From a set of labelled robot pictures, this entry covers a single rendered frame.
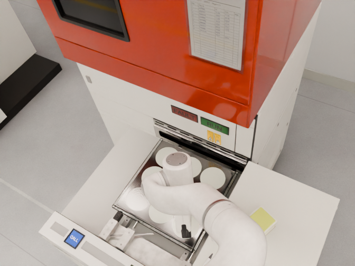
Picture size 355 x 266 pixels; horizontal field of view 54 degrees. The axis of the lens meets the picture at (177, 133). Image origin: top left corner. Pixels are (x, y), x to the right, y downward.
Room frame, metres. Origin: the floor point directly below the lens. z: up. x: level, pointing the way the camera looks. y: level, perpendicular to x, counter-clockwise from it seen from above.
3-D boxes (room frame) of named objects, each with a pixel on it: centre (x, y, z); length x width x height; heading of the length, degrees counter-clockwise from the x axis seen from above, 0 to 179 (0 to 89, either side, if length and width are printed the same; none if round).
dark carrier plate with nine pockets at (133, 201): (0.63, 0.04, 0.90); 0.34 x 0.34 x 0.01; 51
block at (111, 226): (0.51, 0.32, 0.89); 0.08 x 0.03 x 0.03; 141
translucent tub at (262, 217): (0.40, -0.22, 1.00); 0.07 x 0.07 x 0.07; 31
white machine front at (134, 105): (0.93, 0.05, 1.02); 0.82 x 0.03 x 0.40; 51
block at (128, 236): (0.46, 0.26, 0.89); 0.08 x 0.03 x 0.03; 141
